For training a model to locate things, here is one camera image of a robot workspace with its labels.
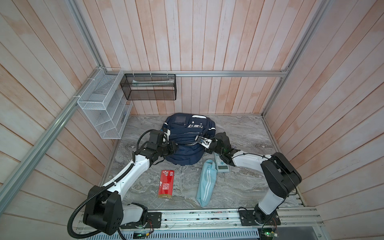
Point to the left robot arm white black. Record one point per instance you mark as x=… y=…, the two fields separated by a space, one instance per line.
x=104 y=209

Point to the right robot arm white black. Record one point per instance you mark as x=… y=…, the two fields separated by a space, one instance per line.
x=281 y=176

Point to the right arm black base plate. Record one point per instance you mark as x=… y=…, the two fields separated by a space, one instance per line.
x=249 y=217

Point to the black mesh wall basket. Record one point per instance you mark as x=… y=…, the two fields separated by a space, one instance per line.
x=149 y=87

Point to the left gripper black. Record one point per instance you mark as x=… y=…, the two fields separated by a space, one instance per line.
x=172 y=145

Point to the light blue pencil pouch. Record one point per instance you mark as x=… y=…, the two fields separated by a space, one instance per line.
x=207 y=183

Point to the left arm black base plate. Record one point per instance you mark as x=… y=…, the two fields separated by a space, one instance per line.
x=152 y=220

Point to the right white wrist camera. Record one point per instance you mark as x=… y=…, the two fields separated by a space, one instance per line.
x=205 y=142

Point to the navy blue student backpack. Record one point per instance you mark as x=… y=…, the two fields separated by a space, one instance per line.
x=184 y=128

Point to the red rectangular box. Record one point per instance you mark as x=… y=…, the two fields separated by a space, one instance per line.
x=166 y=184

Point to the aluminium front rail frame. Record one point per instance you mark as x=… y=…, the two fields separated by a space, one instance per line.
x=297 y=223

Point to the horizontal aluminium wall rail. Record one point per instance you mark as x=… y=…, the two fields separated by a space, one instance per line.
x=251 y=73

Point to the white wire mesh shelf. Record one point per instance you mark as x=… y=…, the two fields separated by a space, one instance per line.
x=104 y=103

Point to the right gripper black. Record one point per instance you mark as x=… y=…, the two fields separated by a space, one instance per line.
x=207 y=150

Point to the light green calculator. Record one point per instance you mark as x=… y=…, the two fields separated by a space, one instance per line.
x=221 y=166

